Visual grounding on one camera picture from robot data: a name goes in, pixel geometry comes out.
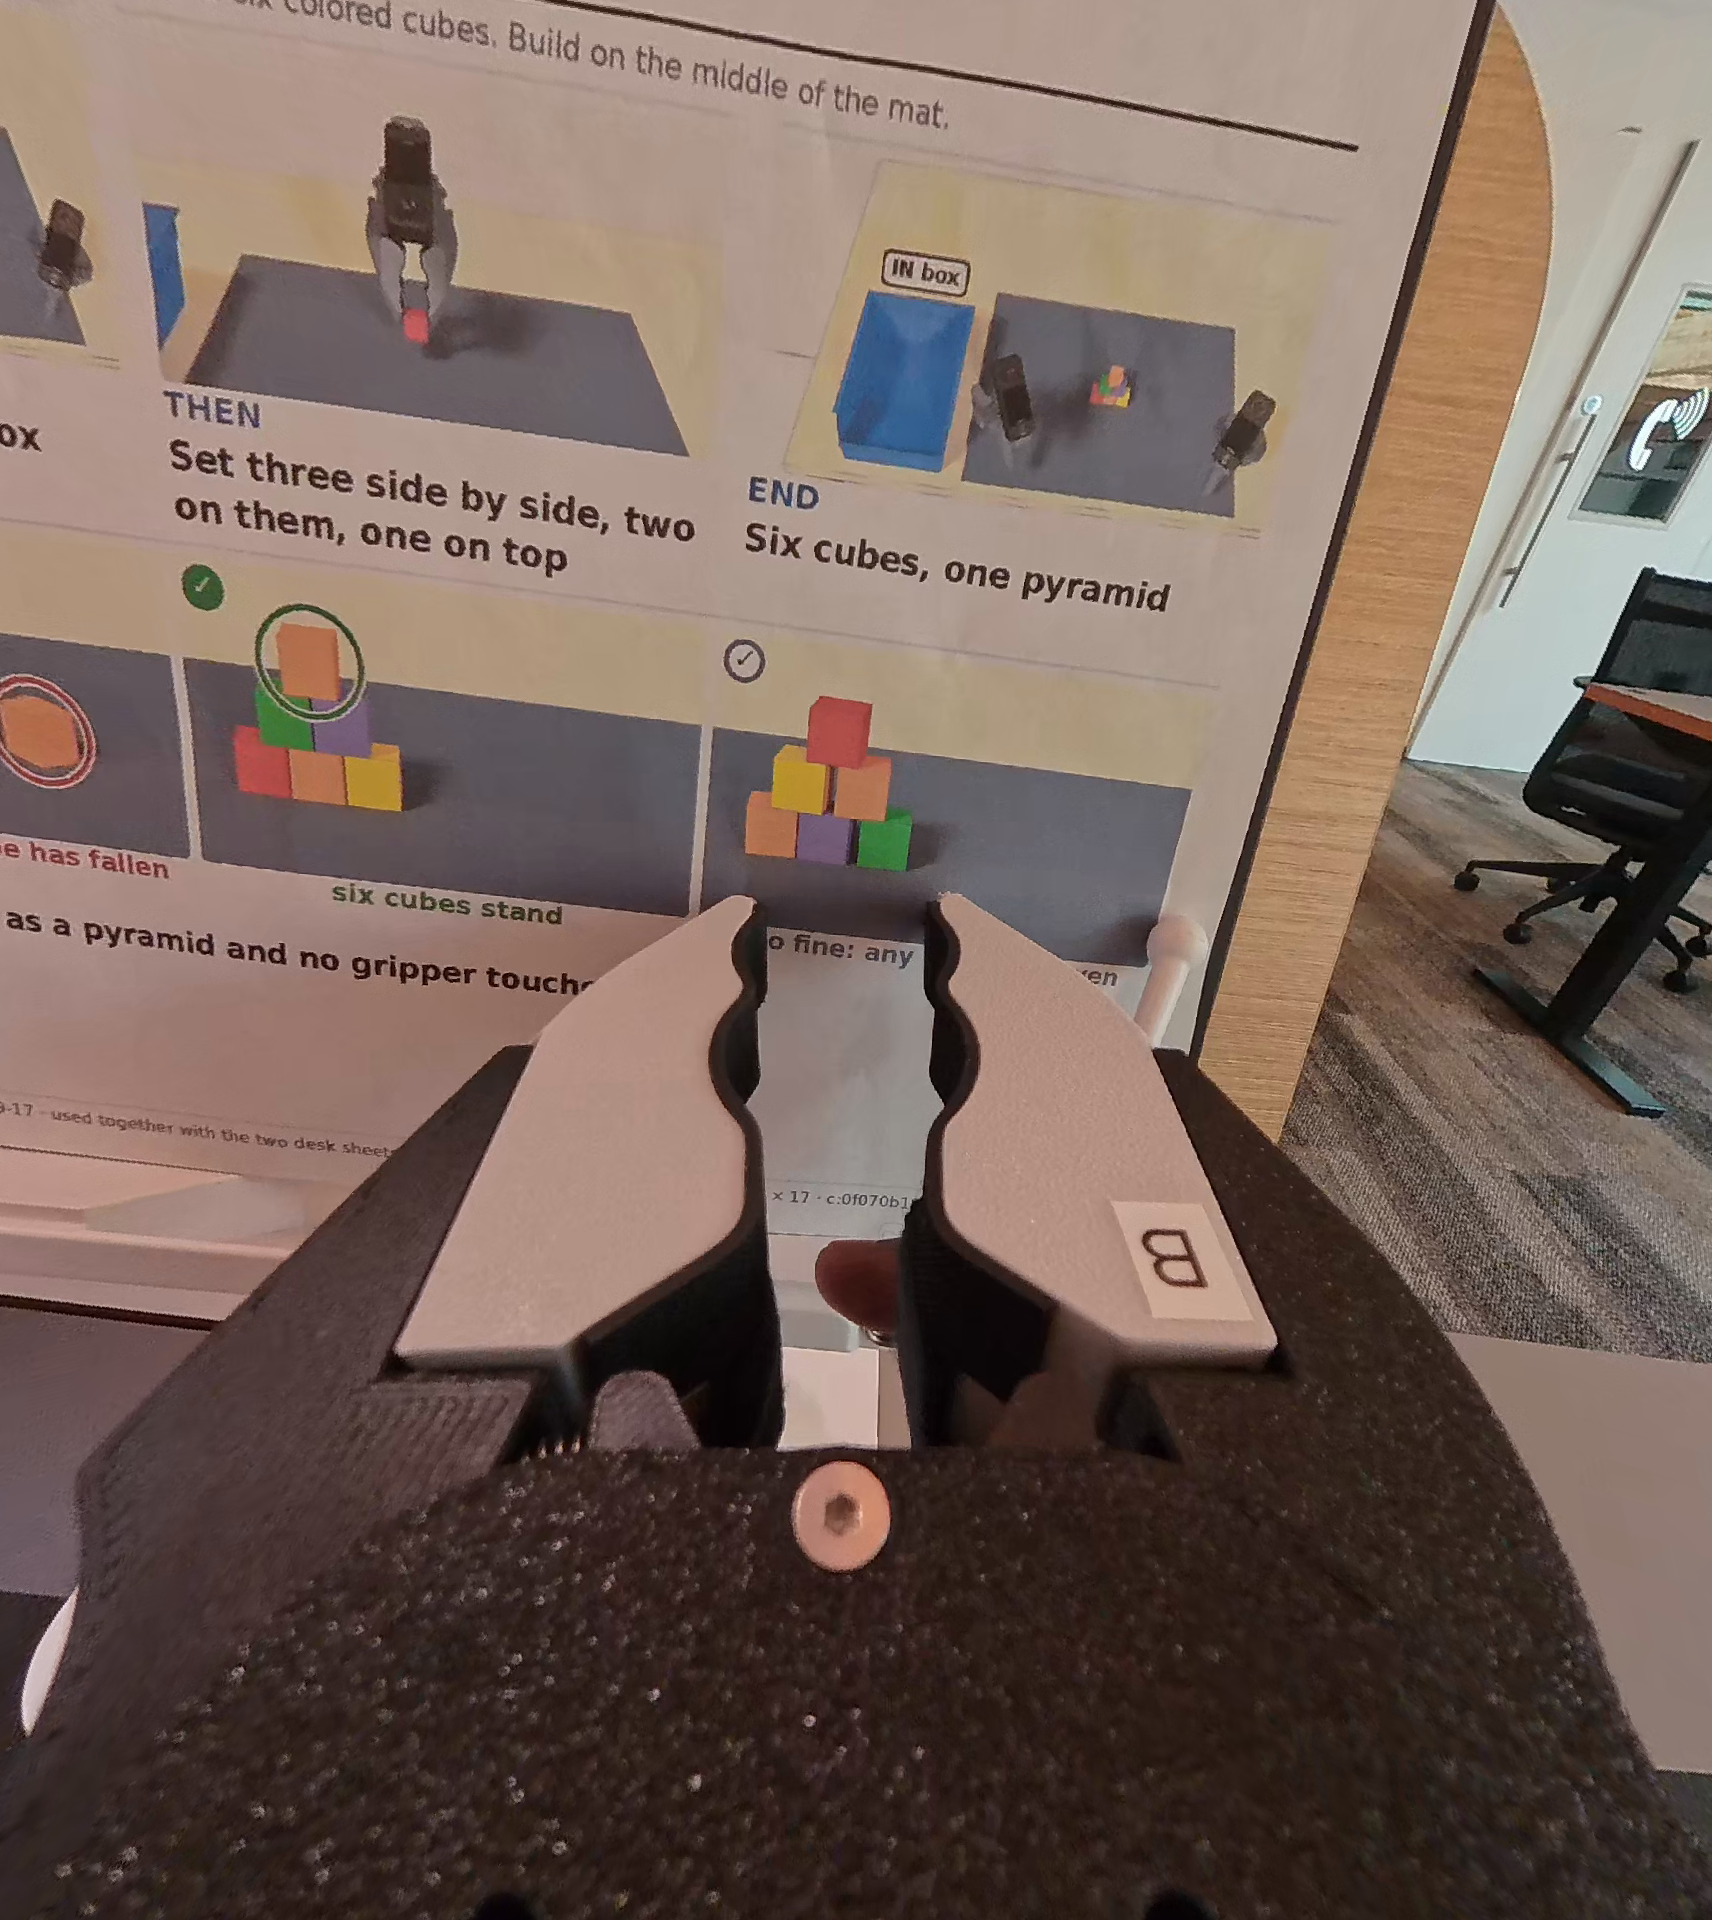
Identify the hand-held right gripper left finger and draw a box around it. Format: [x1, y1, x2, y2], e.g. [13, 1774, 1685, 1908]
[391, 895, 781, 1456]

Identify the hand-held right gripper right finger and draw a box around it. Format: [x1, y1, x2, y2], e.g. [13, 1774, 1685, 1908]
[895, 895, 1279, 1456]

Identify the person's right hand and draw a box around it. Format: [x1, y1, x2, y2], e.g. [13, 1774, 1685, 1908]
[815, 1242, 905, 1332]

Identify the white sheet stand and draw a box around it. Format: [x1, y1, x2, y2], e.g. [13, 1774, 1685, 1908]
[0, 917, 1211, 1448]

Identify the wooden backing board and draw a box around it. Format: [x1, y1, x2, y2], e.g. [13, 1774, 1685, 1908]
[1192, 0, 1558, 1144]

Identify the black office chair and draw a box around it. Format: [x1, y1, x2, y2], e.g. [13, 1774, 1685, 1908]
[1455, 566, 1712, 993]

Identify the printed instruction sheet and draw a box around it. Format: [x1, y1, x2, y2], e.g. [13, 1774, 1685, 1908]
[0, 0, 1492, 1247]

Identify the glass door phone sign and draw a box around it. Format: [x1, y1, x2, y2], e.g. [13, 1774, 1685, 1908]
[1572, 282, 1712, 529]

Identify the metal door handle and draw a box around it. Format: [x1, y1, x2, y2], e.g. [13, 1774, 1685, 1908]
[1494, 393, 1606, 611]

